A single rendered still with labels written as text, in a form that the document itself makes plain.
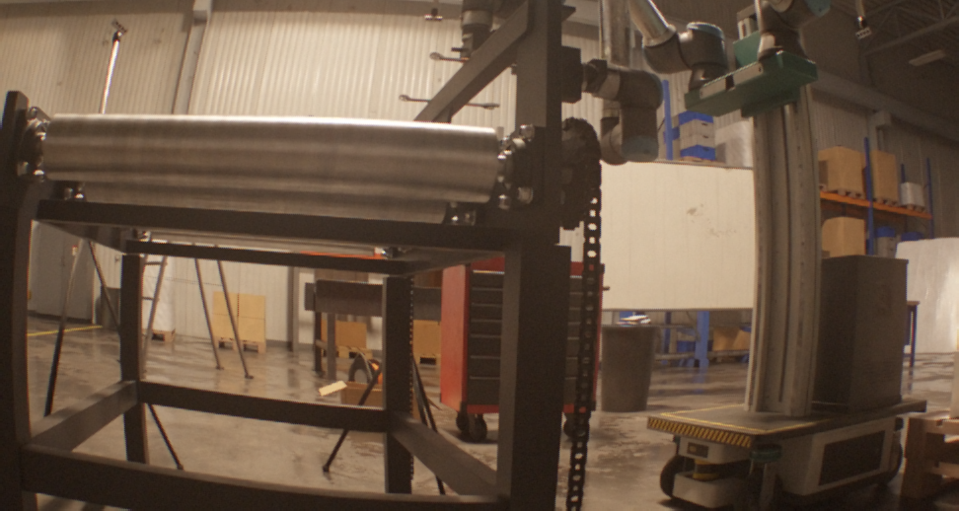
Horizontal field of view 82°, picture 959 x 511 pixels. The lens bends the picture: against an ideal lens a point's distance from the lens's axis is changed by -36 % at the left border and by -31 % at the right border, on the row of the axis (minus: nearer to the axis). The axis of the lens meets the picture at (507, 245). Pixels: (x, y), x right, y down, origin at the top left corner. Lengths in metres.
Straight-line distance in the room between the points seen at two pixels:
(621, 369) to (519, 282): 4.26
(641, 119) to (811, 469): 1.15
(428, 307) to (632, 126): 5.30
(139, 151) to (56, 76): 12.17
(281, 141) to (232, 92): 11.16
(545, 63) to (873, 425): 1.66
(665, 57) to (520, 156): 1.65
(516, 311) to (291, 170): 0.39
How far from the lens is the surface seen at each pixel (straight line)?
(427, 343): 10.87
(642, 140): 1.74
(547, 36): 1.22
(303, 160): 1.10
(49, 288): 11.98
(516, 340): 1.15
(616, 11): 1.98
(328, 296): 6.73
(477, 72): 1.56
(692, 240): 6.37
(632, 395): 5.42
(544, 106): 1.19
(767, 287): 2.53
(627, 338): 5.36
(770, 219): 2.56
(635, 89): 1.76
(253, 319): 9.63
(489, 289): 3.87
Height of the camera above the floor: 0.63
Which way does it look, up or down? 5 degrees up
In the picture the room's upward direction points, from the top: 2 degrees clockwise
